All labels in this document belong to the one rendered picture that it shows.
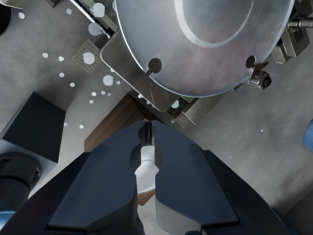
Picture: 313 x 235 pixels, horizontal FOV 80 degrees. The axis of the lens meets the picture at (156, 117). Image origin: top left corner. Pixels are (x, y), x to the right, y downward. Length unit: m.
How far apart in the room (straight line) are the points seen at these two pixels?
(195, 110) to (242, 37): 0.24
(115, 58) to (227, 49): 0.18
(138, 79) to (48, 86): 0.85
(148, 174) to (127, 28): 0.79
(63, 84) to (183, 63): 0.86
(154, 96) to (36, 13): 0.84
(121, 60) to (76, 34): 0.78
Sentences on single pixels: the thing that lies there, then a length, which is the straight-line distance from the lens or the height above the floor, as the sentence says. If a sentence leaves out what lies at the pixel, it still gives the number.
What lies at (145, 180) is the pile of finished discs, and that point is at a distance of 1.00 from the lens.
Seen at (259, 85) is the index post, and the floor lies 0.79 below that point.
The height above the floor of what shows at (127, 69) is 0.78.
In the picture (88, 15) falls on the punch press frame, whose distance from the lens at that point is 0.87.
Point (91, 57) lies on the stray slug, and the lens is 0.40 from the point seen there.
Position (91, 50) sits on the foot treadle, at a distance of 0.89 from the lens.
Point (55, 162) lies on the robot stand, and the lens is 0.75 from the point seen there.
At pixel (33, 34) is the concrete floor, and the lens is 1.07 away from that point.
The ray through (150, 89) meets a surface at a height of 0.78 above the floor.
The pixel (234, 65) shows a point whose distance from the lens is 0.36.
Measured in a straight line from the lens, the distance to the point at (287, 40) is 0.49.
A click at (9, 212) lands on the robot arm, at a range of 0.61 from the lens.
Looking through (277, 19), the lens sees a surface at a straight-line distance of 0.41.
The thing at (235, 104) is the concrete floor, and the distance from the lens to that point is 1.57.
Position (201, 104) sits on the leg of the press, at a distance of 0.53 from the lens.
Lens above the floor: 1.05
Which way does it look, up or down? 57 degrees down
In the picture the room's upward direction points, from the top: 141 degrees clockwise
